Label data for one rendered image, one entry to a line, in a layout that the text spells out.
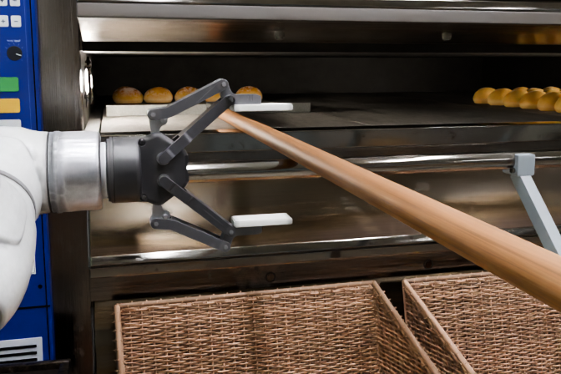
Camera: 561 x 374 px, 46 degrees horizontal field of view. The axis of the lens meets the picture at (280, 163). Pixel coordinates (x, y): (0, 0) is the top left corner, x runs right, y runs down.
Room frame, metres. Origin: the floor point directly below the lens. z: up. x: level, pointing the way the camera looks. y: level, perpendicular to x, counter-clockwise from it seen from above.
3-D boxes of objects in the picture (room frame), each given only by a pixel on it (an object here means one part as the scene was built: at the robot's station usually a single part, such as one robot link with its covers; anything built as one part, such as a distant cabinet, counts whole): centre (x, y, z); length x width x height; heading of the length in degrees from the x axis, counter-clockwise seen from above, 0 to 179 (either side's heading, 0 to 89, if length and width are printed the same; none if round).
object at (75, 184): (0.73, 0.22, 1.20); 0.09 x 0.06 x 0.09; 14
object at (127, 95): (2.28, 0.52, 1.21); 0.10 x 0.07 x 0.05; 108
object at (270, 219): (0.78, 0.02, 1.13); 0.07 x 0.03 x 0.01; 104
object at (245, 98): (0.78, 0.05, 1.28); 0.05 x 0.01 x 0.03; 104
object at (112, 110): (1.96, 0.23, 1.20); 0.55 x 0.36 x 0.03; 104
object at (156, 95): (2.31, 0.42, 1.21); 0.10 x 0.07 x 0.05; 102
